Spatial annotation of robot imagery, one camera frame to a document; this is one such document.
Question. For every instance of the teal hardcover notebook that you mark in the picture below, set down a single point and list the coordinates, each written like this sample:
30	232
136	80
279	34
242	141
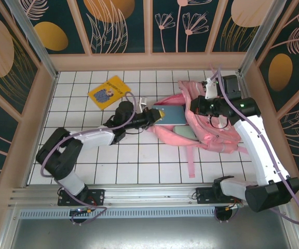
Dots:
173	115

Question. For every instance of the yellow paperback book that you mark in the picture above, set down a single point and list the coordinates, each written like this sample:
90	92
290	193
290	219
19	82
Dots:
109	92

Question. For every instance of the mint green pencil case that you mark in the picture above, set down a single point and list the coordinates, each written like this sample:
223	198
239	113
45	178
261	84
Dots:
185	132

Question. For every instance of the pink student backpack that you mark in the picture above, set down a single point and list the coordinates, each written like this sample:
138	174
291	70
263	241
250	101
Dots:
211	135

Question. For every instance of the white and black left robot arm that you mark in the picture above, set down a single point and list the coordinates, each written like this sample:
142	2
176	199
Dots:
58	153

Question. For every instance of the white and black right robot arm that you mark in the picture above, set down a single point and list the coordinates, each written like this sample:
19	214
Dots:
253	145

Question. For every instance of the grey metal sheet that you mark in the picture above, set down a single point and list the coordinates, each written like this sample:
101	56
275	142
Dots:
149	233

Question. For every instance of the aluminium side rail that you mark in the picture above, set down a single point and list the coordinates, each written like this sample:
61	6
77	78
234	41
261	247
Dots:
245	83

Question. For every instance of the aluminium corner post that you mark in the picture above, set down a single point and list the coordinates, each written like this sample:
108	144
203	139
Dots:
259	39
34	39

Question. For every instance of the aluminium front rail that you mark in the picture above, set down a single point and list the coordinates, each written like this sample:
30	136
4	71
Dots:
149	193

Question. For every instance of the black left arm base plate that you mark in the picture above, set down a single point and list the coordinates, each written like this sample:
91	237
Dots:
97	197

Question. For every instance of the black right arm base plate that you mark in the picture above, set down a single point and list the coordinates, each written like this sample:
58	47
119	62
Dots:
204	197

